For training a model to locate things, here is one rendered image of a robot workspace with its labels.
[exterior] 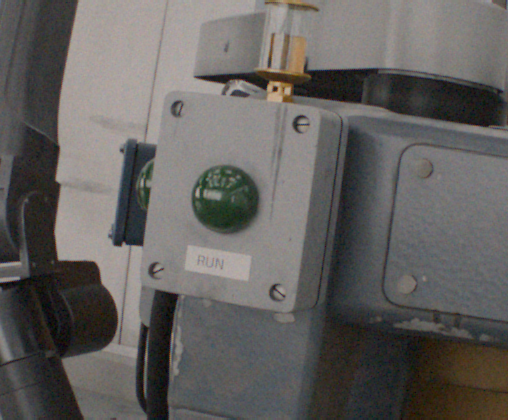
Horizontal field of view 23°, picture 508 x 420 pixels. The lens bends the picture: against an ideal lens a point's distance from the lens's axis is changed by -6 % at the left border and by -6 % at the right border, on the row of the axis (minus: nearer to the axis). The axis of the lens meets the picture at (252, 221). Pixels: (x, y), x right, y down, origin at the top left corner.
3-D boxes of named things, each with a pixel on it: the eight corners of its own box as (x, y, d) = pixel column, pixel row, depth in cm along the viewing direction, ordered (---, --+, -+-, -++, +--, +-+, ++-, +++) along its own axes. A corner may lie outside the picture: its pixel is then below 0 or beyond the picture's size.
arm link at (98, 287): (-67, 206, 86) (20, 191, 82) (26, 199, 96) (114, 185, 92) (-45, 371, 86) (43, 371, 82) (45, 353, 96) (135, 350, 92)
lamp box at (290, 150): (137, 286, 58) (164, 89, 58) (176, 282, 62) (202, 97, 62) (293, 315, 56) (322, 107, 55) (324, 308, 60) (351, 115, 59)
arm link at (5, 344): (-56, 299, 84) (-3, 273, 82) (2, 290, 90) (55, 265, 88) (-24, 392, 83) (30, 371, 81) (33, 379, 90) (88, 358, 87)
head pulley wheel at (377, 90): (341, 110, 71) (346, 67, 71) (381, 122, 80) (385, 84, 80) (492, 134, 68) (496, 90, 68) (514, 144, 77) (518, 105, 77)
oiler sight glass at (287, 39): (251, 66, 64) (260, 1, 64) (268, 71, 66) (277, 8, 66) (298, 71, 63) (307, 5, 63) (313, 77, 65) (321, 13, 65)
